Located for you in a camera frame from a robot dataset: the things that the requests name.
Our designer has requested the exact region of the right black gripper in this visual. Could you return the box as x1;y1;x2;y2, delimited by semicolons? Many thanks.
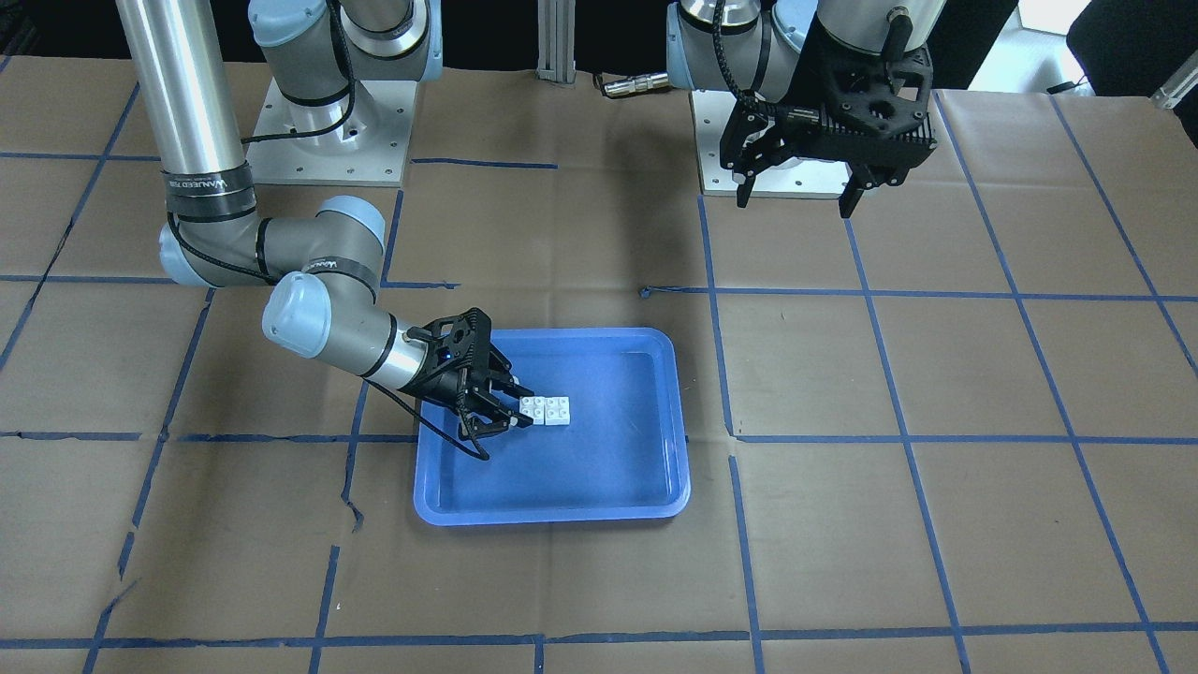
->
403;306;536;441

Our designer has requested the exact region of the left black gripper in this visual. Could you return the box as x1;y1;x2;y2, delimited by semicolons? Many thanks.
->
719;19;940;219

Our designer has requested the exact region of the white block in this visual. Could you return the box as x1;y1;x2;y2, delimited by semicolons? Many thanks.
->
520;396;547;425
543;396;571;426

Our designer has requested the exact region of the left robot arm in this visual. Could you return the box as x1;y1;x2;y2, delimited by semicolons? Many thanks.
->
666;1;944;217

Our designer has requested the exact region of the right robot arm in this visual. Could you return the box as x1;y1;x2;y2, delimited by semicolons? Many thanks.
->
117;1;538;441

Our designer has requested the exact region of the blue plastic tray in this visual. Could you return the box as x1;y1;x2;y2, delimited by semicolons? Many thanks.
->
415;326;692;526

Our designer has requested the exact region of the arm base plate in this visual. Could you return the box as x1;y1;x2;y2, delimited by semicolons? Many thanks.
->
246;81;419;187
690;89;855;199

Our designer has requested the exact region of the aluminium frame post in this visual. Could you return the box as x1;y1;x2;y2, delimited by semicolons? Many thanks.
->
536;0;577;89

